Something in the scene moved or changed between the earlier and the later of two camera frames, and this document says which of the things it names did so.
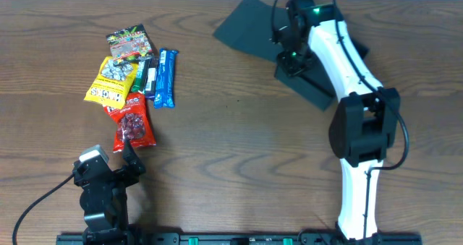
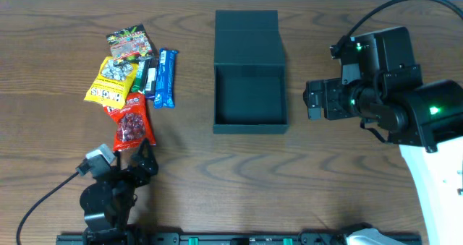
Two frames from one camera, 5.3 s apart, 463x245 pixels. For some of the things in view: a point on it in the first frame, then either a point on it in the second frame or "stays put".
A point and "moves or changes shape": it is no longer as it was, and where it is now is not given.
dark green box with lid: [252, 27] moves or changes shape
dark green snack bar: [151, 77] stays put
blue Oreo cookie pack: [166, 79] stays put
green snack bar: [139, 84] stays put
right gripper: [294, 66] → [329, 99]
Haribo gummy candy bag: [129, 45] stays put
